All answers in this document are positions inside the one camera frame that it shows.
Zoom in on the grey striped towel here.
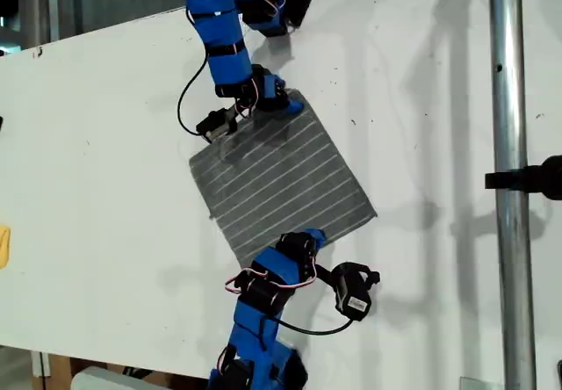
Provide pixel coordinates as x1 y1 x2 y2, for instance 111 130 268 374
188 87 378 271

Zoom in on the black clamp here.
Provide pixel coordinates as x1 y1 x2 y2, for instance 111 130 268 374
484 155 562 201

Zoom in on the white plastic container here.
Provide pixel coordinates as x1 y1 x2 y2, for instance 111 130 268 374
69 365 172 390

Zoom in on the brown cardboard box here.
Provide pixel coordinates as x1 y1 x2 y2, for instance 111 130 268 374
32 353 84 390

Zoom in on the white table leg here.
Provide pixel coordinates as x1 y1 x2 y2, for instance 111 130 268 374
30 350 52 380

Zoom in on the yellow object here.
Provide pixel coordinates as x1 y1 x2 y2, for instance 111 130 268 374
0 225 12 271

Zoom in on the black camera stalk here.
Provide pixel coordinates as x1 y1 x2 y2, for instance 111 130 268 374
312 264 339 286

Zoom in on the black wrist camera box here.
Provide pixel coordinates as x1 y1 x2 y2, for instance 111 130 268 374
195 107 241 145
331 261 381 321

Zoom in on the black camera cable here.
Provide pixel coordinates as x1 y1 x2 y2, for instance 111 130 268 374
176 51 210 136
278 317 357 336

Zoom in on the steel post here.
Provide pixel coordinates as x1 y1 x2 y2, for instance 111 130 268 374
486 0 539 390

